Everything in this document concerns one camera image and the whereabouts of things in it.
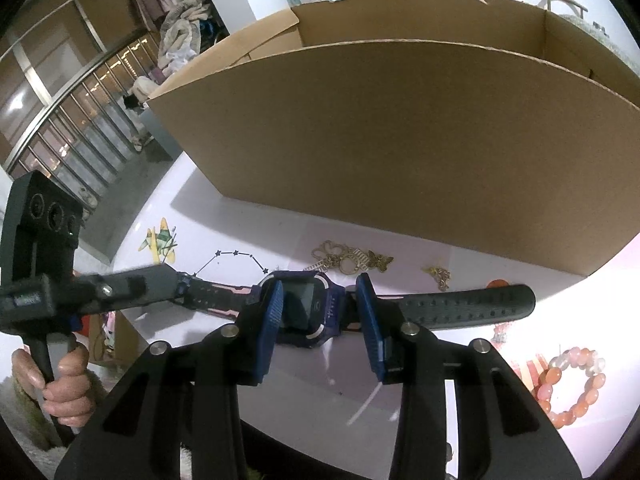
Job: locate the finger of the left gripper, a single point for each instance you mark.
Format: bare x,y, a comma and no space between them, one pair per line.
129,289

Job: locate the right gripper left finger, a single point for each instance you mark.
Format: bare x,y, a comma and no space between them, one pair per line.
174,397

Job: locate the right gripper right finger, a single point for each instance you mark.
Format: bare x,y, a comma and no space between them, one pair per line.
503,433

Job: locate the small gold earring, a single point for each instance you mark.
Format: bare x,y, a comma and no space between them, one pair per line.
440,275

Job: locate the blue pink smartwatch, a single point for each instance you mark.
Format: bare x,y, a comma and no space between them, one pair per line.
315,309

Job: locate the person left hand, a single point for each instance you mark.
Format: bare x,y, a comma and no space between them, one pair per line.
70,398

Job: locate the metal balcony railing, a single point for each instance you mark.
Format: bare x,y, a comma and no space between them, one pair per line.
84,138

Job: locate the pile of clothes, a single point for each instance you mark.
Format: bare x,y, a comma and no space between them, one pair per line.
179,23

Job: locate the brown cardboard box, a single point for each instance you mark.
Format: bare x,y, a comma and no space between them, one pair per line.
491,125

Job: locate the wooden chair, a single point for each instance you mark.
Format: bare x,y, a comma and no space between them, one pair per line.
577,8

